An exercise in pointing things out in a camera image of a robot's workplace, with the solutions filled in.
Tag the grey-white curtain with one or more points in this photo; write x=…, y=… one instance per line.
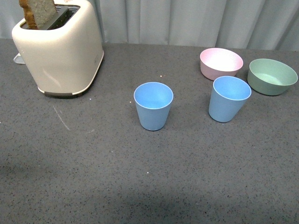
x=243, y=24

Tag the toast bread slice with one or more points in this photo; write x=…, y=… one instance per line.
x=37, y=12

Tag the blue cup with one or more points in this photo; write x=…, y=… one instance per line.
x=153, y=102
x=228, y=96

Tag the white power plug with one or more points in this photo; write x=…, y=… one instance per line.
x=18, y=59

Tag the cream white toaster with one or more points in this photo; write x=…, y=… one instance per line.
x=64, y=60

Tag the green bowl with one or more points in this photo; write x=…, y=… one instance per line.
x=270, y=77

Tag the pink bowl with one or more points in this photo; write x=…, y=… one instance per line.
x=217, y=62

